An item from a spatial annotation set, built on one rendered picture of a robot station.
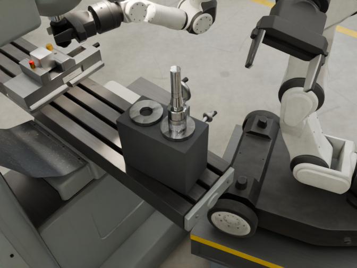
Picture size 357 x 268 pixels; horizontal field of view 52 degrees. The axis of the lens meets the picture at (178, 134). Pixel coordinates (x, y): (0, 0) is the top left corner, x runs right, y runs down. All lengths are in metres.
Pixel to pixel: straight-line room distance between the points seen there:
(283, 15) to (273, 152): 1.09
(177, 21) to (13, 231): 0.83
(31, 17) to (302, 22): 0.61
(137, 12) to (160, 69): 1.82
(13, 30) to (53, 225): 0.68
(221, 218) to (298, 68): 0.68
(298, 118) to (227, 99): 1.50
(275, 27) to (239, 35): 2.77
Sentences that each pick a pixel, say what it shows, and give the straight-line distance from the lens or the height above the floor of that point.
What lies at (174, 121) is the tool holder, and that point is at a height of 1.18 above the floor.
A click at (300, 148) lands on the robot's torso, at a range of 1.43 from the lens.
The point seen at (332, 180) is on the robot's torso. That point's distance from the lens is 1.46.
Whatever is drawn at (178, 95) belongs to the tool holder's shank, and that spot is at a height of 1.25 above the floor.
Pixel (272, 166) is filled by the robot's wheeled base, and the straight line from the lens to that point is 1.62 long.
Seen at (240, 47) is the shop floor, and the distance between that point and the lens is 3.24.
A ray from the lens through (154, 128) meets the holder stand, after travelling 0.96.
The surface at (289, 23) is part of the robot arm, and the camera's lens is 0.63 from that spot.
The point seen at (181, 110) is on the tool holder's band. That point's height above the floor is 1.21.
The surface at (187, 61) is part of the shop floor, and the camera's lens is 3.06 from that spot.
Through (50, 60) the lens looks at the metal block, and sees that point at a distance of 1.38.
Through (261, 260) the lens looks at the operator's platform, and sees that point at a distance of 1.59.
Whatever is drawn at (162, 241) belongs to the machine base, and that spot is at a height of 0.17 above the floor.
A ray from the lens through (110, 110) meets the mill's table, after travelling 1.30.
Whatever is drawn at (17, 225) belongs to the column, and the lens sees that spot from 1.16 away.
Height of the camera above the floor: 1.82
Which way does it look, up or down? 48 degrees down
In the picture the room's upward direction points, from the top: 2 degrees counter-clockwise
